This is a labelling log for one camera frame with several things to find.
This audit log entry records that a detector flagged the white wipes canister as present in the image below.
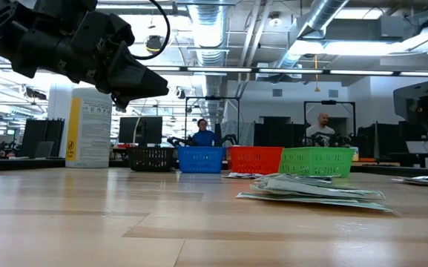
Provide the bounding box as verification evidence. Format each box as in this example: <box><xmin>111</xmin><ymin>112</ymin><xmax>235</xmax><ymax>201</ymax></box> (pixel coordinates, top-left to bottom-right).
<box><xmin>65</xmin><ymin>87</ymin><xmax>113</xmax><ymax>169</ymax></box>

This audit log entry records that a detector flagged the black aluminium table frame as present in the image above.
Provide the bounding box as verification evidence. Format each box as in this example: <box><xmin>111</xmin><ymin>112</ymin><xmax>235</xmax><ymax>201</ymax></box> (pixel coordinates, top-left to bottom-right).
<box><xmin>0</xmin><ymin>157</ymin><xmax>428</xmax><ymax>177</ymax></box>

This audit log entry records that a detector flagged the black plastic basket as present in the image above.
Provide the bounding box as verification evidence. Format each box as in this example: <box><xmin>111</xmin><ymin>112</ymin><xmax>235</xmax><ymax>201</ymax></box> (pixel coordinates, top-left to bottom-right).
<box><xmin>126</xmin><ymin>147</ymin><xmax>176</xmax><ymax>172</ymax></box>

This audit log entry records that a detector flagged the black partition panel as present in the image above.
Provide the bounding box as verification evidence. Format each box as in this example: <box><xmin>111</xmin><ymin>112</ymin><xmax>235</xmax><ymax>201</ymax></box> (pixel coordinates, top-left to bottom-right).
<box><xmin>253</xmin><ymin>122</ymin><xmax>306</xmax><ymax>148</ymax></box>

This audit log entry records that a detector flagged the red plastic basket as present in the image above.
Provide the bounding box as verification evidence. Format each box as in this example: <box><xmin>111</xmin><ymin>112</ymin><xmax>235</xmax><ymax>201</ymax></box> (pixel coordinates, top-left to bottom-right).
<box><xmin>225</xmin><ymin>145</ymin><xmax>284</xmax><ymax>176</ymax></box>

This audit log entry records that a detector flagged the yellow hanging tag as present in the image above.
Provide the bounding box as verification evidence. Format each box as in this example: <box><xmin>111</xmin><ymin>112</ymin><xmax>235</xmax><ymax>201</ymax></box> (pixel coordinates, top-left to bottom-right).
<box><xmin>312</xmin><ymin>54</ymin><xmax>320</xmax><ymax>93</ymax></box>

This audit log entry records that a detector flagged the person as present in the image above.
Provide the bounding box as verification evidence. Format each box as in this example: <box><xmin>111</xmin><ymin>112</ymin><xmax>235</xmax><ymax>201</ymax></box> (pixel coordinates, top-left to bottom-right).
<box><xmin>304</xmin><ymin>112</ymin><xmax>336</xmax><ymax>148</ymax></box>
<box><xmin>191</xmin><ymin>118</ymin><xmax>220</xmax><ymax>148</ymax></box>

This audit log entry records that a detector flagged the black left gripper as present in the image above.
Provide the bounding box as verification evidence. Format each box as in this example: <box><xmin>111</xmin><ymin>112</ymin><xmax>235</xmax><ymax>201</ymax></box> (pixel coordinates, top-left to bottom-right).
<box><xmin>11</xmin><ymin>22</ymin><xmax>169</xmax><ymax>110</ymax></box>

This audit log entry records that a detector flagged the black left wrist camera cable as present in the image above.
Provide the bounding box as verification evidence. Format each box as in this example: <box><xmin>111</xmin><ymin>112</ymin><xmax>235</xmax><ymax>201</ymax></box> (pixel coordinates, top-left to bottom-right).
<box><xmin>132</xmin><ymin>0</ymin><xmax>171</xmax><ymax>60</ymax></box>

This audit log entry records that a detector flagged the blue plastic basket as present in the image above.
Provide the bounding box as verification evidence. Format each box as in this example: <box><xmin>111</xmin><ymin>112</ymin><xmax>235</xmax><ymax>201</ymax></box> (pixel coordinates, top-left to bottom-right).
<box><xmin>177</xmin><ymin>145</ymin><xmax>226</xmax><ymax>174</ymax></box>

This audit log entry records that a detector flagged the large black monitor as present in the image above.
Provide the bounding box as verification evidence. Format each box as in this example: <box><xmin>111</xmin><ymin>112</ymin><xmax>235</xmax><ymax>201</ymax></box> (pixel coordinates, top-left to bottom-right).
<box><xmin>357</xmin><ymin>123</ymin><xmax>400</xmax><ymax>161</ymax></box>

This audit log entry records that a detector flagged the small black monitor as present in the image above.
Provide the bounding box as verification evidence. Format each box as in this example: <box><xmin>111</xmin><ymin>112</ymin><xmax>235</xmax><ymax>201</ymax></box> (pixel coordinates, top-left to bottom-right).
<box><xmin>398</xmin><ymin>124</ymin><xmax>428</xmax><ymax>142</ymax></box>

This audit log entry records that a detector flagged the black computer monitor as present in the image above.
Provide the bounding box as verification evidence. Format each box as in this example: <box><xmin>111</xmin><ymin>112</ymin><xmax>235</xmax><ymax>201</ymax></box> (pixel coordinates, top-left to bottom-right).
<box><xmin>119</xmin><ymin>116</ymin><xmax>164</xmax><ymax>146</ymax></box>

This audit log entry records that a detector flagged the pile of paper banknotes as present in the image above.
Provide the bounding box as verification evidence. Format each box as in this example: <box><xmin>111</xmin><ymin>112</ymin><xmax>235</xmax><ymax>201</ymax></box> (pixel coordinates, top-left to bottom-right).
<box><xmin>235</xmin><ymin>191</ymin><xmax>395</xmax><ymax>214</ymax></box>

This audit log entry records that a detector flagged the black ceiling dome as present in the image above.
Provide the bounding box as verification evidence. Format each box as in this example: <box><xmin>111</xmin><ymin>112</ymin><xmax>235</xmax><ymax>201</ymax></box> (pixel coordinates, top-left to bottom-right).
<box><xmin>145</xmin><ymin>35</ymin><xmax>164</xmax><ymax>56</ymax></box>

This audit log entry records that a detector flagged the black gantry frame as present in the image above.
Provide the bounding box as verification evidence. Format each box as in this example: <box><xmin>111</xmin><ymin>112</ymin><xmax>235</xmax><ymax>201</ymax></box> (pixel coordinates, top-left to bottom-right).
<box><xmin>303</xmin><ymin>99</ymin><xmax>357</xmax><ymax>148</ymax></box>
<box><xmin>184</xmin><ymin>95</ymin><xmax>241</xmax><ymax>146</ymax></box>

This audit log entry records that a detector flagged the green plastic basket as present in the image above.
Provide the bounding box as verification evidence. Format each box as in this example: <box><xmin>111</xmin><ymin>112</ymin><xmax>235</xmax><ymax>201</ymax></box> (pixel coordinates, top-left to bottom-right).
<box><xmin>278</xmin><ymin>147</ymin><xmax>356</xmax><ymax>178</ymax></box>

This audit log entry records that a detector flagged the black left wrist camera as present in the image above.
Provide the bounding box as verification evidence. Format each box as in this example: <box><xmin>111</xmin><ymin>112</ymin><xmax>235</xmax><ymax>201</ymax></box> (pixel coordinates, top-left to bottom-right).
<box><xmin>104</xmin><ymin>11</ymin><xmax>137</xmax><ymax>47</ymax></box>

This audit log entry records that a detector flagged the silver spiral air duct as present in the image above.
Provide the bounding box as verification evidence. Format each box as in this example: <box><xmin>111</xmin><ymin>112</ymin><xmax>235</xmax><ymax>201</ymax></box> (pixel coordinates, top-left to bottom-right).
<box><xmin>272</xmin><ymin>0</ymin><xmax>350</xmax><ymax>70</ymax></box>
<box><xmin>188</xmin><ymin>0</ymin><xmax>231</xmax><ymax>67</ymax></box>

